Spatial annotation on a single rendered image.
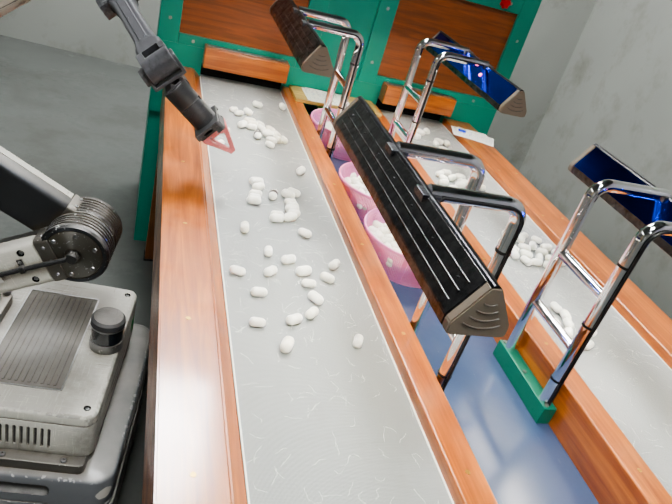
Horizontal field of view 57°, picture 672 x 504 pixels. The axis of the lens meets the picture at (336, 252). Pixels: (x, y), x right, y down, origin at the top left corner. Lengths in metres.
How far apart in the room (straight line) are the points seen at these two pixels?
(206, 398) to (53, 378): 0.50
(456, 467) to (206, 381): 0.39
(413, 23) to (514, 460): 1.71
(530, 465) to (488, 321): 0.51
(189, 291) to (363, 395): 0.36
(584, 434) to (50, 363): 1.04
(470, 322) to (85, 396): 0.84
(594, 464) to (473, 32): 1.77
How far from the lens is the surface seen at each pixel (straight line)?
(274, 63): 2.30
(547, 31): 4.43
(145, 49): 1.45
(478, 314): 0.72
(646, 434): 1.32
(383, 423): 1.03
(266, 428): 0.96
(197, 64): 2.34
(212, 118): 1.45
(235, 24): 2.33
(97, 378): 1.37
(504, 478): 1.15
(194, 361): 0.99
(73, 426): 1.32
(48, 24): 4.87
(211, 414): 0.92
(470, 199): 0.90
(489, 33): 2.59
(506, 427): 1.24
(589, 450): 1.23
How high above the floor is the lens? 1.43
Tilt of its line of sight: 29 degrees down
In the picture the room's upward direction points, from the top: 17 degrees clockwise
